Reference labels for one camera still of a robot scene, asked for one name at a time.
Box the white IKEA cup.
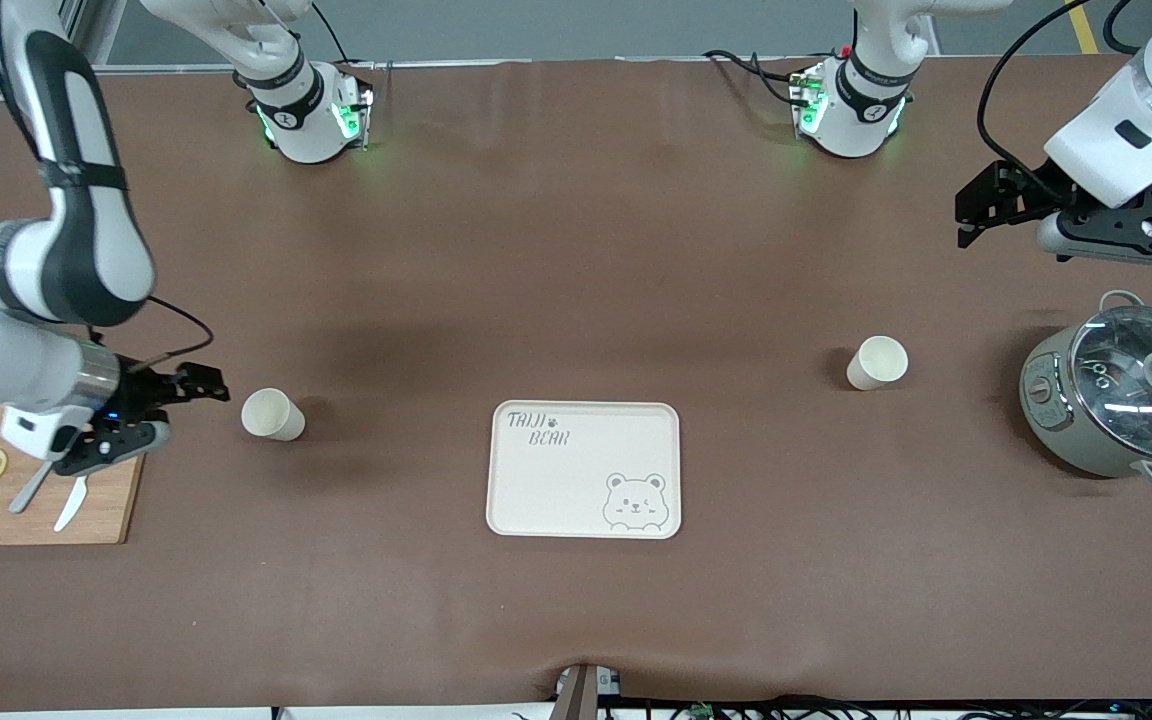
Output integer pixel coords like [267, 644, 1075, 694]
[240, 387, 307, 443]
[845, 334, 910, 392]

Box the grey plastic knife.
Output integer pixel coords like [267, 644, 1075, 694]
[8, 458, 59, 515]

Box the white plastic knife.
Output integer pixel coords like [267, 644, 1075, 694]
[53, 474, 90, 533]

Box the grey-green cooking pot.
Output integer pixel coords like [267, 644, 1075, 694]
[1019, 289, 1152, 490]

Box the glass pot lid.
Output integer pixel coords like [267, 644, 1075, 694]
[1069, 306, 1152, 463]

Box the cream bear print tray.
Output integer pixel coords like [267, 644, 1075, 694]
[485, 400, 682, 541]

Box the metal table edge clamp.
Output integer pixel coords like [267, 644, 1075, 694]
[554, 662, 623, 720]

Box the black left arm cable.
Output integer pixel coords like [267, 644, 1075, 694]
[976, 0, 1139, 196]

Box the black left base cable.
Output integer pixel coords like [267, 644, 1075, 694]
[702, 49, 819, 107]

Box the black base cable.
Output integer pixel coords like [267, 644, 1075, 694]
[310, 0, 353, 67]
[702, 49, 819, 107]

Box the aluminium frame profile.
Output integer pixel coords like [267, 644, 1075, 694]
[66, 0, 152, 76]

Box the black right base cable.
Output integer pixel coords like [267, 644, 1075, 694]
[310, 0, 353, 67]

